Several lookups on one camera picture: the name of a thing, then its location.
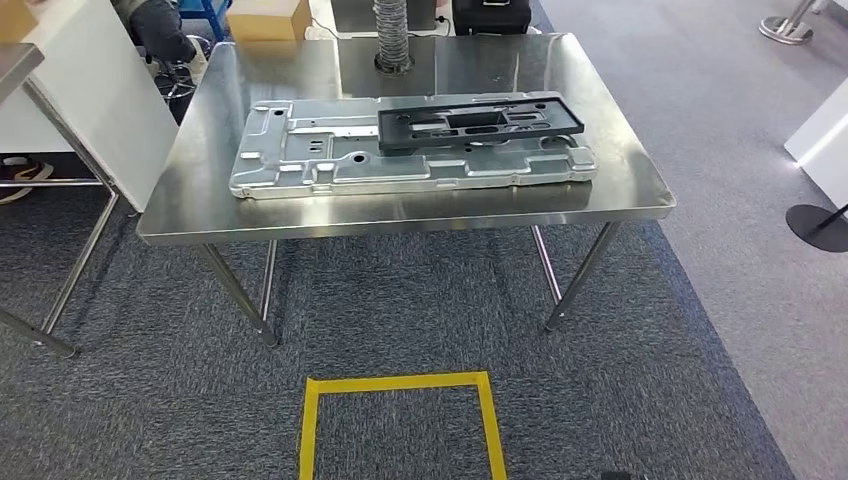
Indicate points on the chrome stanchion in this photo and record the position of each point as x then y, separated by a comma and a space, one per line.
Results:
785, 30

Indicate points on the cardboard box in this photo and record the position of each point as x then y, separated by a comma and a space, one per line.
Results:
265, 23
16, 20

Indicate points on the white panel board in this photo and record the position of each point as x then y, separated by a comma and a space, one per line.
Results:
99, 99

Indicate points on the stainless steel workbench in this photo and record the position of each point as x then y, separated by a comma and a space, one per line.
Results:
464, 212

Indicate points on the grey stamped metal panel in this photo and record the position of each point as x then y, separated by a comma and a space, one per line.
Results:
371, 175

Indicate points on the black stanchion black base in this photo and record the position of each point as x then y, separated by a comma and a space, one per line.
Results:
818, 228

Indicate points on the white display plinth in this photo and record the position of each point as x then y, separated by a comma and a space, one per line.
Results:
821, 146

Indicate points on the black carry case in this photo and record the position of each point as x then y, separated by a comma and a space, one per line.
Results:
490, 20

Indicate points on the blue metal frame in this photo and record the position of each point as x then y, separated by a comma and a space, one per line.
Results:
205, 10

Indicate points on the black swivel stool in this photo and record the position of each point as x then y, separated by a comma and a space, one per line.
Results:
179, 109

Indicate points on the steel side table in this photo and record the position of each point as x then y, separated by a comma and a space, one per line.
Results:
79, 265

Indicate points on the white desk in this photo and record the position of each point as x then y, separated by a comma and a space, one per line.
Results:
321, 20

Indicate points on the person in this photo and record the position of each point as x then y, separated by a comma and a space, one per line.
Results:
159, 30

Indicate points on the person's shoe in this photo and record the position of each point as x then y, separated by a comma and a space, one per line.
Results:
26, 175

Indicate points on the black plastic frame part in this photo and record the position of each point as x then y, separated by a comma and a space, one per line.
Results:
397, 132

